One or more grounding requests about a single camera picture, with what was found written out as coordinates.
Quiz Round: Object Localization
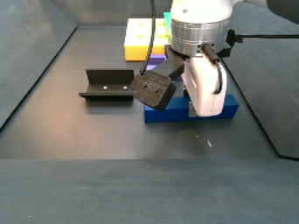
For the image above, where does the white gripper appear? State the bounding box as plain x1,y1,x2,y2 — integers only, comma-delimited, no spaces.
182,53,227,117

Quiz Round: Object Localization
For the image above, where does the blue rectangular block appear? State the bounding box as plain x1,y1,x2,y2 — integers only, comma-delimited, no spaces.
144,94,239,123

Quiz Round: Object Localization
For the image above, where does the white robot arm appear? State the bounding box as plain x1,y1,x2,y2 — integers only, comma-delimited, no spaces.
171,0,235,117

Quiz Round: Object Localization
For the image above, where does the yellow puzzle board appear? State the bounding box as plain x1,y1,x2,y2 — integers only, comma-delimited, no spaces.
124,18,170,61

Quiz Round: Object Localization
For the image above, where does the purple puzzle block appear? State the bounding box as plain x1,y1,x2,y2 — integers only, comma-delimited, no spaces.
146,54,183,81

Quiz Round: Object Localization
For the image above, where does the green rectangular block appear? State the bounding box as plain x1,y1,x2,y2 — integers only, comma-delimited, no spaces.
163,12,173,36

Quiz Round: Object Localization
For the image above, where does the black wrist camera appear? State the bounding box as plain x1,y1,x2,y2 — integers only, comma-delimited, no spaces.
131,45,186,111

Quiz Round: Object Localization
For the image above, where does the black camera cable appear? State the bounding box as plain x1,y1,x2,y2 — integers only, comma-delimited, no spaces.
139,0,157,76

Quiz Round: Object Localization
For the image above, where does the black angle bracket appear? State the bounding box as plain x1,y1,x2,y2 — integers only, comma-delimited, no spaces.
79,68,135,101

